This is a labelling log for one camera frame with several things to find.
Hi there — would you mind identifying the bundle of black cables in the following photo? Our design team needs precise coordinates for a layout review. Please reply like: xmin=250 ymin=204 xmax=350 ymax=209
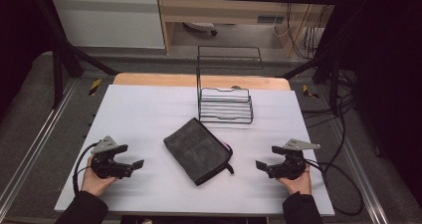
xmin=272 ymin=1 xmax=357 ymax=129

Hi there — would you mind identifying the person's left hand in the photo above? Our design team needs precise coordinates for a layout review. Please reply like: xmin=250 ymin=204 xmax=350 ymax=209
xmin=81 ymin=153 xmax=117 ymax=198

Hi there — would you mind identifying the wooden desk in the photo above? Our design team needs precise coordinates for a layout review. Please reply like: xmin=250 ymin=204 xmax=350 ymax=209
xmin=154 ymin=0 xmax=336 ymax=58

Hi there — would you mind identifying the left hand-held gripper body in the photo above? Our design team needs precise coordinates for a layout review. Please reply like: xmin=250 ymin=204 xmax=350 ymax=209
xmin=90 ymin=135 xmax=134 ymax=180

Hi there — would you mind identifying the white board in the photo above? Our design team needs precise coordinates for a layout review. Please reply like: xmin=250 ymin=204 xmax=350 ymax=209
xmin=53 ymin=84 xmax=336 ymax=218

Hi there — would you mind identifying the grey zipper pouch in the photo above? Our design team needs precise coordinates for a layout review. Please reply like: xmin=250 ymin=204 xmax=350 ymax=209
xmin=162 ymin=116 xmax=236 ymax=187

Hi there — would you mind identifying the wooden table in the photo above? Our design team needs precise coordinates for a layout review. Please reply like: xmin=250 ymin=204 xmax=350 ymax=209
xmin=111 ymin=72 xmax=293 ymax=92

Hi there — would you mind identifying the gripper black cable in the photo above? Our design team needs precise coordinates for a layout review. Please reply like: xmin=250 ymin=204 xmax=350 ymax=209
xmin=72 ymin=140 xmax=102 ymax=196
xmin=304 ymin=157 xmax=365 ymax=217

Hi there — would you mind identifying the white cabinet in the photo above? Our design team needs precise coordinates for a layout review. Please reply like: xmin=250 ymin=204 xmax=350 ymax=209
xmin=50 ymin=0 xmax=166 ymax=50

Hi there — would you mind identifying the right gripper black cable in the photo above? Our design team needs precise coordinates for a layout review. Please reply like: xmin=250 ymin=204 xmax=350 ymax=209
xmin=304 ymin=157 xmax=365 ymax=217

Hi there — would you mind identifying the aluminium rail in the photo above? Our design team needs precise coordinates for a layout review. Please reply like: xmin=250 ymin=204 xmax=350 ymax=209
xmin=330 ymin=115 xmax=390 ymax=224
xmin=0 ymin=80 xmax=80 ymax=212

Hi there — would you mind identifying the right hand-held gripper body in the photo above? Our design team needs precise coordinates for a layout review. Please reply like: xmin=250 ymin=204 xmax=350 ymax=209
xmin=267 ymin=137 xmax=322 ymax=181

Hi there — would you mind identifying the yellow black tape marker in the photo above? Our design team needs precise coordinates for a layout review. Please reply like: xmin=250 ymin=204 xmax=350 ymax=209
xmin=302 ymin=84 xmax=320 ymax=100
xmin=88 ymin=78 xmax=103 ymax=97

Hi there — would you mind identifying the white chair base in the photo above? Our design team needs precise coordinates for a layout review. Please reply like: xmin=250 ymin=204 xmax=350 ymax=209
xmin=183 ymin=21 xmax=219 ymax=37

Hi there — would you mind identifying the black wire rack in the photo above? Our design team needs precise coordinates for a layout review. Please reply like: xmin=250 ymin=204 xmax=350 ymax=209
xmin=195 ymin=45 xmax=265 ymax=125

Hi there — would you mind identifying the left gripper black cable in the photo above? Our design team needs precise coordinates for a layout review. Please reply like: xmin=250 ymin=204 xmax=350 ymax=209
xmin=72 ymin=140 xmax=102 ymax=196

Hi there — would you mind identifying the person's right hand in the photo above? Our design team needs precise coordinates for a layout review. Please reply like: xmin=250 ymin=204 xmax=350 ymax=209
xmin=276 ymin=165 xmax=314 ymax=196

